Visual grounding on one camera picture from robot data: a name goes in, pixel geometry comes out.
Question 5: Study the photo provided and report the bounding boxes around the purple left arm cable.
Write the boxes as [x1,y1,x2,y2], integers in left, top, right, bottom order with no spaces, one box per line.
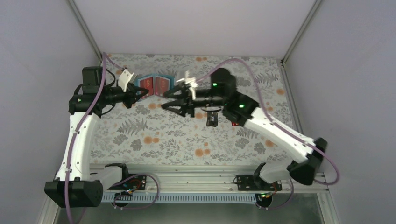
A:
[64,52,127,224]

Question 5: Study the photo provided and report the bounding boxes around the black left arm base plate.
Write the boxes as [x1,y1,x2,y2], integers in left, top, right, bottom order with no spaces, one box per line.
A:
[108,175,147,191]

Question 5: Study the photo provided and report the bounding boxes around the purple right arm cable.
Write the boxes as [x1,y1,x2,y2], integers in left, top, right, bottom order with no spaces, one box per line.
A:
[195,58,340,186]

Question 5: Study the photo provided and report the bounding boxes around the black credit card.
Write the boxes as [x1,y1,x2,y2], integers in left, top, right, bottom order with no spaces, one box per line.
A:
[206,111,218,127]

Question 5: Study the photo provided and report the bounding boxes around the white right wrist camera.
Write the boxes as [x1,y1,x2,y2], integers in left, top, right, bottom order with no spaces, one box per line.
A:
[176,70,198,100]

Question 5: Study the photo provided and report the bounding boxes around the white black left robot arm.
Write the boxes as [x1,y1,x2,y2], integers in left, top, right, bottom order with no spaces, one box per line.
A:
[44,66,149,208]

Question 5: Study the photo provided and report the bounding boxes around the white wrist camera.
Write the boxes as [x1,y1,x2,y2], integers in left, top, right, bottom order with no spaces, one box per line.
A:
[118,69,135,92]
[176,70,198,100]

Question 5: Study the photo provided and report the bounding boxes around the white slotted cable duct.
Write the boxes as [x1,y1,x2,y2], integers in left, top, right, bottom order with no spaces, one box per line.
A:
[115,193,256,204]

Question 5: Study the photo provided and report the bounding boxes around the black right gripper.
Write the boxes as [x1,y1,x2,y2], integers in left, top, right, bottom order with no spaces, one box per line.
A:
[161,84,226,117]

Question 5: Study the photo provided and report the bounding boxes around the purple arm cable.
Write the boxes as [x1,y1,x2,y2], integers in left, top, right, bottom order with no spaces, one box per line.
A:
[64,52,127,224]
[195,58,340,186]

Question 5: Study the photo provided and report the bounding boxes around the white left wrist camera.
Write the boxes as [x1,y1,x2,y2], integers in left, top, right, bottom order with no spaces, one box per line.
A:
[118,69,135,92]

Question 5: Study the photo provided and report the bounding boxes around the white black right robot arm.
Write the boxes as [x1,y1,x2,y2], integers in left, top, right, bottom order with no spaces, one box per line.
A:
[162,68,327,190]

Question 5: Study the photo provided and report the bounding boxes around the blue card holder wallet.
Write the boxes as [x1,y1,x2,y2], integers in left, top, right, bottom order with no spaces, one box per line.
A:
[134,74,175,100]

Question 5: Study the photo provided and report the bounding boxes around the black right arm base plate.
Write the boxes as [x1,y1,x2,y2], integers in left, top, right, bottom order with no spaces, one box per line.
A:
[233,175,283,191]

